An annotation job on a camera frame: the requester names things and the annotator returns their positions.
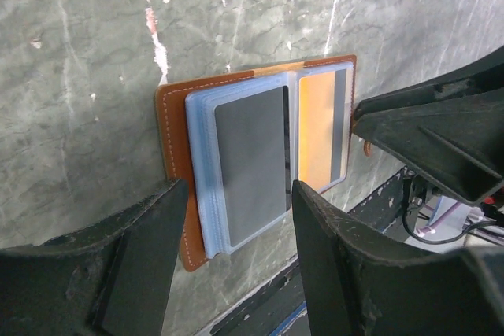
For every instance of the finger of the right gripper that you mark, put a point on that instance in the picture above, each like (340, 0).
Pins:
(448, 129)

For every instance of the brown leather card holder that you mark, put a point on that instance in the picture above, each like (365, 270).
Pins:
(187, 127)

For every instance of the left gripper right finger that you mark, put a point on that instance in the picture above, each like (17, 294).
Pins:
(404, 290)

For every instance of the gold credit card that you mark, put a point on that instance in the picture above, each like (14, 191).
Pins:
(315, 128)

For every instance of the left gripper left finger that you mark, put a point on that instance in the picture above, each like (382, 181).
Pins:
(110, 278)

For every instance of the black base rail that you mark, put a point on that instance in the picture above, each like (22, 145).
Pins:
(314, 295)

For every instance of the black credit card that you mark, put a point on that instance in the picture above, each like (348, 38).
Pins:
(253, 145)

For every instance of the white credit card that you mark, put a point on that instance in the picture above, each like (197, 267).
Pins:
(339, 129)

